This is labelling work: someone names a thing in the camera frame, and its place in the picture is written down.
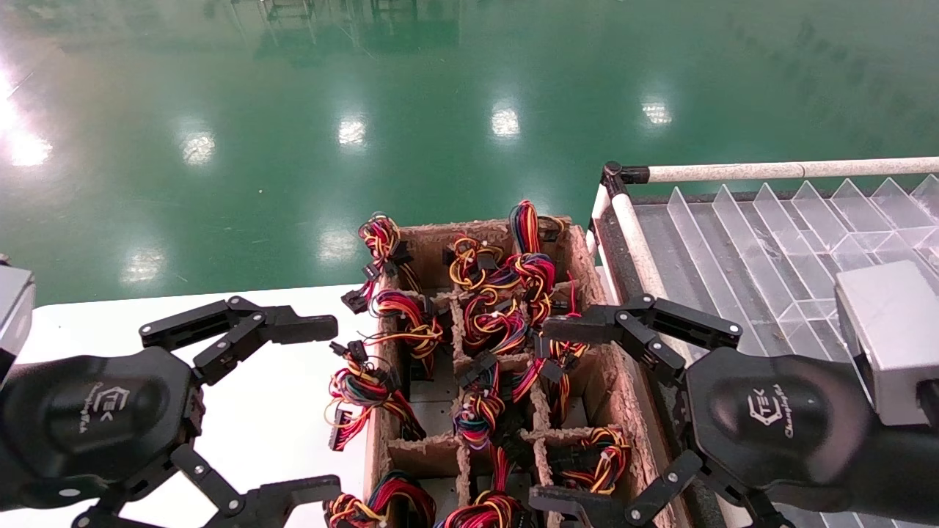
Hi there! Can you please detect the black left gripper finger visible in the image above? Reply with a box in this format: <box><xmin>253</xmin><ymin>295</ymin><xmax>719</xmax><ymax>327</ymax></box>
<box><xmin>139</xmin><ymin>296</ymin><xmax>340</xmax><ymax>387</ymax></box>
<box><xmin>71</xmin><ymin>444</ymin><xmax>343</xmax><ymax>528</ymax></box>

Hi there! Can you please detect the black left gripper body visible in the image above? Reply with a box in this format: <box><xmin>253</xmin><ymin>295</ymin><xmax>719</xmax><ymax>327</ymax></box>
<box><xmin>0</xmin><ymin>347</ymin><xmax>206</xmax><ymax>511</ymax></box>

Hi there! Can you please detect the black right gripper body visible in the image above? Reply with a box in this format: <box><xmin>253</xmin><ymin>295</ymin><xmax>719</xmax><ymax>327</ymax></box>
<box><xmin>682</xmin><ymin>347</ymin><xmax>881</xmax><ymax>514</ymax></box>

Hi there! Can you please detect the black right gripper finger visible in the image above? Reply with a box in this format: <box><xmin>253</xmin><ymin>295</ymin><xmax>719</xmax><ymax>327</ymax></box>
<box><xmin>528</xmin><ymin>450</ymin><xmax>797</xmax><ymax>528</ymax></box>
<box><xmin>541</xmin><ymin>293</ymin><xmax>743</xmax><ymax>386</ymax></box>

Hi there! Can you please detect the white rack side pipe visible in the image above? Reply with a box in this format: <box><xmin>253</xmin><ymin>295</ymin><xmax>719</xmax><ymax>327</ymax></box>
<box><xmin>611</xmin><ymin>192</ymin><xmax>742</xmax><ymax>528</ymax></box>

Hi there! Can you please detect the short white rack leg pipe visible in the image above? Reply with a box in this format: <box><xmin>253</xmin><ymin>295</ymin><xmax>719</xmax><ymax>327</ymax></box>
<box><xmin>585</xmin><ymin>183</ymin><xmax>613</xmax><ymax>257</ymax></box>

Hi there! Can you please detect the black pipe corner connector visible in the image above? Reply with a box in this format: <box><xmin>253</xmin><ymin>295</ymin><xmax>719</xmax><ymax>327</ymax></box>
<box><xmin>602</xmin><ymin>161</ymin><xmax>651</xmax><ymax>199</ymax></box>

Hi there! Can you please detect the brown cardboard divider box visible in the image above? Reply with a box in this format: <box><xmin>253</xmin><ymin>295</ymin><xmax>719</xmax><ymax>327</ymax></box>
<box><xmin>363</xmin><ymin>215</ymin><xmax>679</xmax><ymax>528</ymax></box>

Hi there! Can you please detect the clear acrylic divider grid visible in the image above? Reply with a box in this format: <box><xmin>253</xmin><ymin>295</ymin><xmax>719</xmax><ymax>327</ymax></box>
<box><xmin>635</xmin><ymin>175</ymin><xmax>939</xmax><ymax>528</ymax></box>

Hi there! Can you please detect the long white rack pipe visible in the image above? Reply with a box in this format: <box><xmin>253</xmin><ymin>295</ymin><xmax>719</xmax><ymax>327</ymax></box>
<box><xmin>649</xmin><ymin>156</ymin><xmax>939</xmax><ymax>184</ymax></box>

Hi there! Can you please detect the power supply with coloured wires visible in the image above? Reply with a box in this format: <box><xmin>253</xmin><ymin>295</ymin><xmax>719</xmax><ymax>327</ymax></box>
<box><xmin>326</xmin><ymin>471</ymin><xmax>438</xmax><ymax>528</ymax></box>
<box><xmin>550</xmin><ymin>427</ymin><xmax>633</xmax><ymax>496</ymax></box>
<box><xmin>365</xmin><ymin>288</ymin><xmax>445</xmax><ymax>381</ymax></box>
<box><xmin>503</xmin><ymin>199</ymin><xmax>577</xmax><ymax>334</ymax></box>
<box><xmin>461</xmin><ymin>290</ymin><xmax>530</xmax><ymax>358</ymax></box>
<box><xmin>341</xmin><ymin>213</ymin><xmax>423</xmax><ymax>315</ymax></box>
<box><xmin>439</xmin><ymin>446</ymin><xmax>540</xmax><ymax>528</ymax></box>
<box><xmin>324</xmin><ymin>340</ymin><xmax>428</xmax><ymax>451</ymax></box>
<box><xmin>451</xmin><ymin>351</ymin><xmax>518</xmax><ymax>452</ymax></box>
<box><xmin>442</xmin><ymin>235</ymin><xmax>508</xmax><ymax>292</ymax></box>

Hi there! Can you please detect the dark grey rack side rail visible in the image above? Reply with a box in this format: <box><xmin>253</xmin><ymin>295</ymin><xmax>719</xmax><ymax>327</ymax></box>
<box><xmin>594</xmin><ymin>216</ymin><xmax>727</xmax><ymax>528</ymax></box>

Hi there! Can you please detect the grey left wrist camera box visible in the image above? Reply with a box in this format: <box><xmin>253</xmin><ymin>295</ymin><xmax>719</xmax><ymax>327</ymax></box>
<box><xmin>0</xmin><ymin>257</ymin><xmax>36</xmax><ymax>382</ymax></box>

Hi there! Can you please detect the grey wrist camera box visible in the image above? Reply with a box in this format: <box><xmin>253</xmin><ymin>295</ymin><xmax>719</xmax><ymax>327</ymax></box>
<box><xmin>834</xmin><ymin>260</ymin><xmax>939</xmax><ymax>428</ymax></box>
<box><xmin>0</xmin><ymin>257</ymin><xmax>36</xmax><ymax>382</ymax></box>

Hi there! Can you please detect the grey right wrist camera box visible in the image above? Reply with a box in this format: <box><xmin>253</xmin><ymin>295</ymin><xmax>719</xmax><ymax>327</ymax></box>
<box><xmin>834</xmin><ymin>260</ymin><xmax>939</xmax><ymax>428</ymax></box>

